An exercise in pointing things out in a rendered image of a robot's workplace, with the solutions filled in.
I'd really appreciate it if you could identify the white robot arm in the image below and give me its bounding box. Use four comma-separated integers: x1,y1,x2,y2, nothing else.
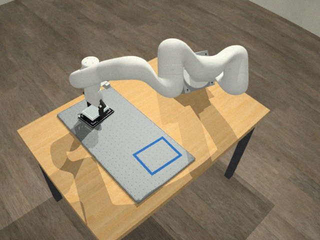
69,38,249,98

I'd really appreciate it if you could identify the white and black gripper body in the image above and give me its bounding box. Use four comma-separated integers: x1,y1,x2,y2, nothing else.
84,88,103,108

